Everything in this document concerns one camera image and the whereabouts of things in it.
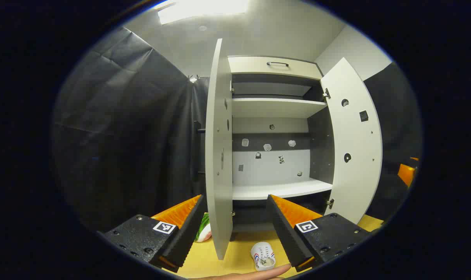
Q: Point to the white canvas shoe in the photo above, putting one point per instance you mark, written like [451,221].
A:
[263,254]

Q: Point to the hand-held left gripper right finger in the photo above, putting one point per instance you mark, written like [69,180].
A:
[284,233]

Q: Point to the white cabinet door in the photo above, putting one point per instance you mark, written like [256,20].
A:
[356,136]
[219,155]

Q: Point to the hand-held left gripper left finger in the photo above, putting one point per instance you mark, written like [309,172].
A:
[188,229]

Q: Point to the green watermelon slice toy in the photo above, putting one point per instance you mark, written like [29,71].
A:
[203,227]

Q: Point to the white cabinet drawer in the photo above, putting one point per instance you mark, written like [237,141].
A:
[251,66]

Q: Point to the white grey shoe cabinet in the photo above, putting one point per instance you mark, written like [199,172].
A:
[274,107]

